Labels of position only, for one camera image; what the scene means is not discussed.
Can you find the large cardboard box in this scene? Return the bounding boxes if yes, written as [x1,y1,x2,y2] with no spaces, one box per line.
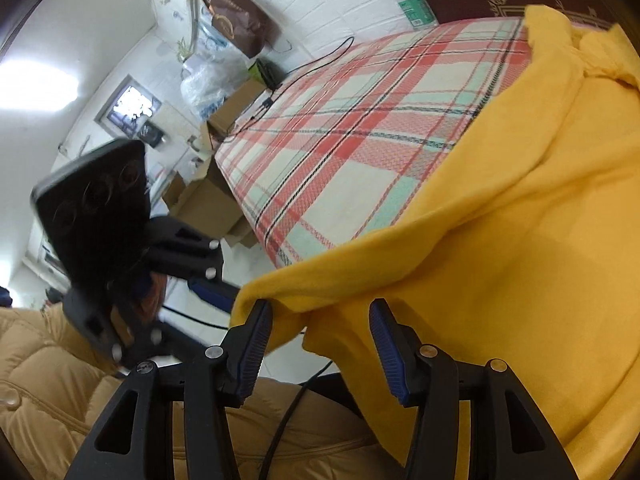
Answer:
[162,159,247,242]

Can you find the black floor cable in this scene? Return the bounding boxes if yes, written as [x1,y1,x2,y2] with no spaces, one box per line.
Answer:
[257,357,343,480]

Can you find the tan puffer jacket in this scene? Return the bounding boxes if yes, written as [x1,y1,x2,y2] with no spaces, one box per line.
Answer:
[170,374,403,480]

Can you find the open cardboard box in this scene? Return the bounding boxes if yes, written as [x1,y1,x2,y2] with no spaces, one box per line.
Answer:
[200,79,267,153]

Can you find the brown fabric bag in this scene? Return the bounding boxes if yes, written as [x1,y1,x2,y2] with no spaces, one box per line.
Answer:
[197,0,282,59]

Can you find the yellow sweatshirt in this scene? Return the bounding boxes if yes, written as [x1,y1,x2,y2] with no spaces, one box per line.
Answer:
[229,4,640,480]

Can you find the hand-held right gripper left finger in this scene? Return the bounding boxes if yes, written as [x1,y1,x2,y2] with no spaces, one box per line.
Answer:
[64,299,274,480]

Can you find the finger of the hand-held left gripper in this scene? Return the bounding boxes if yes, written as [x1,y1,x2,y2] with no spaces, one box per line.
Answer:
[112,309,213,367]
[149,215,243,313]

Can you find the black charging cable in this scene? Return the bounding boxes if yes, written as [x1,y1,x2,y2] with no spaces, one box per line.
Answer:
[226,35,357,137]

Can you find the clear water bottle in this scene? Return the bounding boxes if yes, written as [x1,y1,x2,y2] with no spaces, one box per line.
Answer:
[389,0,437,29]

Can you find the wall window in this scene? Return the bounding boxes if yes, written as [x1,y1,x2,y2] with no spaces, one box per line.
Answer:
[95,74,164,141]

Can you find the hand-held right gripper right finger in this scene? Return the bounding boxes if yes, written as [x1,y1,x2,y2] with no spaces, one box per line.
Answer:
[368,298,582,480]

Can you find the flat cardboard box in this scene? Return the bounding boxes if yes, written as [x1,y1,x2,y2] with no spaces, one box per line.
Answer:
[219,217,261,250]

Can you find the black power adapter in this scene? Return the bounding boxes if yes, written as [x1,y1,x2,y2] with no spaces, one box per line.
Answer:
[255,59,285,92]

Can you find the plaid bed blanket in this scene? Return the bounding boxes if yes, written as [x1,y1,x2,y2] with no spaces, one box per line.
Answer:
[212,16,535,270]

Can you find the clear plastic bags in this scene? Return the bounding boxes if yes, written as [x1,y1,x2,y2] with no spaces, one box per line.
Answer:
[179,7,252,117]

